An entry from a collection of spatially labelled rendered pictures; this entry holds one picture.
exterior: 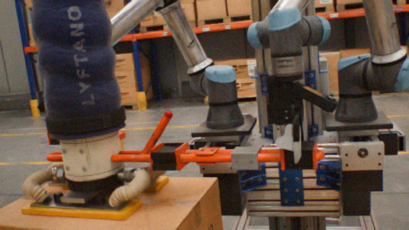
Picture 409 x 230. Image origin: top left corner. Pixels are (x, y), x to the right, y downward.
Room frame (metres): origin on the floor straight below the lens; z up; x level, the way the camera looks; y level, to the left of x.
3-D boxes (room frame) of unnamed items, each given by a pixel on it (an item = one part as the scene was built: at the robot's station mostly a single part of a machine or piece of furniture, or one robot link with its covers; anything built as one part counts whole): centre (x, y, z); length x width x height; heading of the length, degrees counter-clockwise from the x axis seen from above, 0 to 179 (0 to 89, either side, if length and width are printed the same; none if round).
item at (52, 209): (1.08, 0.38, 0.97); 0.34 x 0.10 x 0.05; 71
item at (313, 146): (0.97, -0.21, 1.08); 0.08 x 0.07 x 0.05; 71
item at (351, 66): (1.47, -0.55, 1.20); 0.13 x 0.12 x 0.14; 42
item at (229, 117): (1.60, -0.07, 1.09); 0.15 x 0.15 x 0.10
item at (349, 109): (1.48, -0.54, 1.09); 0.15 x 0.15 x 0.10
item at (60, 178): (1.17, 0.35, 1.01); 0.34 x 0.25 x 0.06; 71
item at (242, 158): (1.02, -0.09, 1.07); 0.07 x 0.07 x 0.04; 71
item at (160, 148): (1.09, 0.11, 1.08); 0.10 x 0.08 x 0.06; 161
